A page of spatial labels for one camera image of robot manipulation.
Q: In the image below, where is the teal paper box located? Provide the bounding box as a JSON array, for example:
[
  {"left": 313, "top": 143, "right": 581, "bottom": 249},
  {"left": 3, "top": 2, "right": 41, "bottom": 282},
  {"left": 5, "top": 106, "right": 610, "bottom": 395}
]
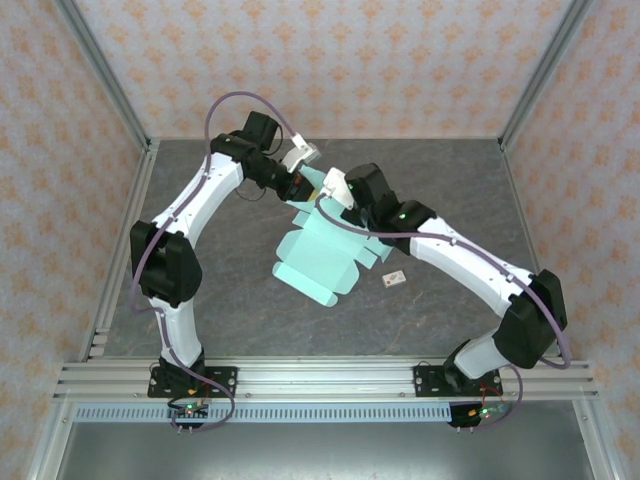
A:
[{"left": 271, "top": 167, "right": 396, "bottom": 309}]

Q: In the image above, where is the small controller circuit board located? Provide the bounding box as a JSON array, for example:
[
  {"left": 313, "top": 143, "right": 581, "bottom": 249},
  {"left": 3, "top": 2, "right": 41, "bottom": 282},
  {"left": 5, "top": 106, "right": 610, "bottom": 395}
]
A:
[
  {"left": 167, "top": 399, "right": 211, "bottom": 420},
  {"left": 467, "top": 402, "right": 510, "bottom": 420}
]

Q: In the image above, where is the grey metal sheet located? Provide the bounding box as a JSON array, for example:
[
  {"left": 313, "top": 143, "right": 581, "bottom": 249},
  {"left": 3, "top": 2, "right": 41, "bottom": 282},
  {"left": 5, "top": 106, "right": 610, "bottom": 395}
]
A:
[{"left": 52, "top": 422, "right": 596, "bottom": 480}]

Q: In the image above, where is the aluminium side rail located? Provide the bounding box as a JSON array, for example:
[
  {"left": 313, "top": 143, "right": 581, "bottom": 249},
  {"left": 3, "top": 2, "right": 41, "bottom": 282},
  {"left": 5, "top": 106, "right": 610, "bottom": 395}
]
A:
[
  {"left": 499, "top": 142, "right": 571, "bottom": 361},
  {"left": 78, "top": 139, "right": 162, "bottom": 362}
]

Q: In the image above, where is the aluminium frame post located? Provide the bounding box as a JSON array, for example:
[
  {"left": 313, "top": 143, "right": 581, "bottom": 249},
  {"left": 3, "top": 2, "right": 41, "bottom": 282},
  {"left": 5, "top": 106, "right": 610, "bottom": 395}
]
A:
[
  {"left": 498, "top": 0, "right": 596, "bottom": 151},
  {"left": 52, "top": 0, "right": 154, "bottom": 151}
]

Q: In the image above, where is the aluminium mounting rail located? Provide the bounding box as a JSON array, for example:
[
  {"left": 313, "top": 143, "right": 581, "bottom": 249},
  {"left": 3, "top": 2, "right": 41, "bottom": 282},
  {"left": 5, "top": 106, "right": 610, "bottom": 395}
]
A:
[{"left": 52, "top": 357, "right": 599, "bottom": 402}]

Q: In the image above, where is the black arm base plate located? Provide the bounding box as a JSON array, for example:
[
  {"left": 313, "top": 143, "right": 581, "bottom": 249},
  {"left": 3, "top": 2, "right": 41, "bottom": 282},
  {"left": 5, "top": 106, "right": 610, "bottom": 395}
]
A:
[
  {"left": 146, "top": 365, "right": 239, "bottom": 399},
  {"left": 413, "top": 363, "right": 501, "bottom": 399}
]

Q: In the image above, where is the grey slotted cable duct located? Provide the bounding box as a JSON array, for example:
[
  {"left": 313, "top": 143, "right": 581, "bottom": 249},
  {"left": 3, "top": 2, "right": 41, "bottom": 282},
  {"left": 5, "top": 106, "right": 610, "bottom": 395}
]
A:
[{"left": 73, "top": 403, "right": 567, "bottom": 425}]

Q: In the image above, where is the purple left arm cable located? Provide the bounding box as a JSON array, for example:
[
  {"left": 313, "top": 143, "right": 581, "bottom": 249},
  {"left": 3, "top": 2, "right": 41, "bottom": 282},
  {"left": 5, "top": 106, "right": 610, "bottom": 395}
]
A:
[{"left": 129, "top": 92, "right": 301, "bottom": 434}]

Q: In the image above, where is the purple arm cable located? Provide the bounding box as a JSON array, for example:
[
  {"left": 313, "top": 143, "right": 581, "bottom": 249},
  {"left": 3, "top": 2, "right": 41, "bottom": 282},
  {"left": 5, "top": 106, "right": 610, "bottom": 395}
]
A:
[
  {"left": 129, "top": 92, "right": 301, "bottom": 434},
  {"left": 315, "top": 195, "right": 574, "bottom": 431}
]

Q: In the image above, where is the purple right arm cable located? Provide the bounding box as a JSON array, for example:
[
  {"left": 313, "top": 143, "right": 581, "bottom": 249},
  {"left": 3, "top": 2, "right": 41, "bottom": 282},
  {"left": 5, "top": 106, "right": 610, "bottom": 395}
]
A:
[{"left": 315, "top": 195, "right": 574, "bottom": 431}]

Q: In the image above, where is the aluminium frame leg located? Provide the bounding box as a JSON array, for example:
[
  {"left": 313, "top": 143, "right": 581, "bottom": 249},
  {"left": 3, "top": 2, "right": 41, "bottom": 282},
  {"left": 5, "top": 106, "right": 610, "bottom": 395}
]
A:
[
  {"left": 572, "top": 399, "right": 617, "bottom": 480},
  {"left": 27, "top": 402, "right": 76, "bottom": 480}
]

